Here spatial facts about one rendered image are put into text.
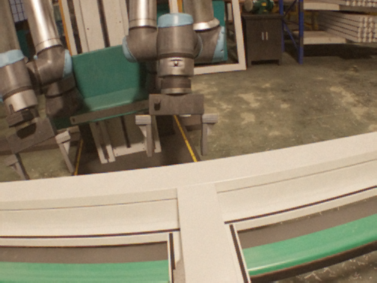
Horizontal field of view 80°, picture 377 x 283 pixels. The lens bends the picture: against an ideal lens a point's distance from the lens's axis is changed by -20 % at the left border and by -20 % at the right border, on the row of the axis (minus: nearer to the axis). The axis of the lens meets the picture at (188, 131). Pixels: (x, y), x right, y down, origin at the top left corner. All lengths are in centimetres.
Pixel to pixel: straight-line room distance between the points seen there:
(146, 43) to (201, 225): 63
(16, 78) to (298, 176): 64
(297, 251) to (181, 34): 52
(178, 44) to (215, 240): 49
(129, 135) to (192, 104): 86
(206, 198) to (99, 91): 106
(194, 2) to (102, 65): 51
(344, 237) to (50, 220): 38
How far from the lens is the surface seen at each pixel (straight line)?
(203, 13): 103
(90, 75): 127
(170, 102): 66
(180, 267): 25
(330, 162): 36
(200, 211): 28
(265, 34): 381
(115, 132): 148
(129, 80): 128
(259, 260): 32
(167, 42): 66
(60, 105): 117
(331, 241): 36
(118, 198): 32
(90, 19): 132
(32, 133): 71
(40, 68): 84
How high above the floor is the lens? 114
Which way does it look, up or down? 30 degrees down
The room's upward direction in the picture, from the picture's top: 7 degrees counter-clockwise
